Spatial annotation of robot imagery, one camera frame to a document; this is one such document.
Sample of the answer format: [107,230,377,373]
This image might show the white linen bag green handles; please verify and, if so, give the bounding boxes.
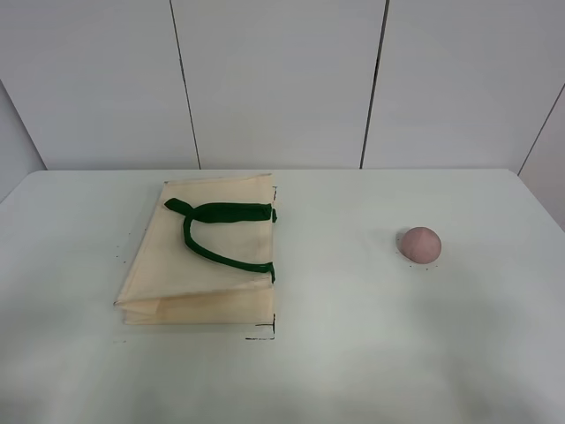
[115,174,276,325]

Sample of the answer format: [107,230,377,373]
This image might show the pink peach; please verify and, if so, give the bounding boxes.
[396,227,442,265]

